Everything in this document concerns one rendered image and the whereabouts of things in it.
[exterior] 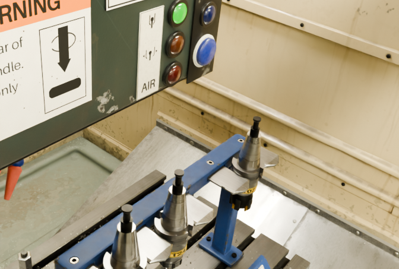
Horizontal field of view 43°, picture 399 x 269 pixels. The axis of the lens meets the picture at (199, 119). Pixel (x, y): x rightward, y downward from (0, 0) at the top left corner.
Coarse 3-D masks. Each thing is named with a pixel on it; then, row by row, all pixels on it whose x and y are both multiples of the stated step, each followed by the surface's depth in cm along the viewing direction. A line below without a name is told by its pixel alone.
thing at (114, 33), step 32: (96, 0) 38; (160, 0) 44; (192, 0) 48; (96, 32) 39; (128, 32) 42; (96, 64) 41; (128, 64) 44; (160, 64) 48; (96, 96) 42; (128, 96) 46; (32, 128) 38; (64, 128) 41; (0, 160) 37
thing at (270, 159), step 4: (264, 148) 103; (264, 152) 102; (268, 152) 102; (272, 152) 102; (260, 156) 100; (264, 156) 101; (268, 156) 101; (272, 156) 101; (276, 156) 101; (264, 160) 99; (268, 160) 100; (272, 160) 100; (276, 160) 100; (268, 164) 98; (272, 164) 99; (276, 164) 99
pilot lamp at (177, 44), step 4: (176, 36) 47; (180, 36) 48; (176, 40) 47; (180, 40) 48; (172, 44) 47; (176, 44) 48; (180, 44) 48; (172, 48) 48; (176, 48) 48; (180, 48) 48; (172, 52) 48; (176, 52) 48
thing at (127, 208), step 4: (128, 204) 69; (124, 208) 68; (128, 208) 68; (124, 212) 68; (128, 212) 68; (124, 216) 68; (128, 216) 68; (124, 220) 69; (128, 220) 69; (132, 220) 69; (124, 224) 69; (128, 224) 69; (124, 228) 69; (128, 228) 69
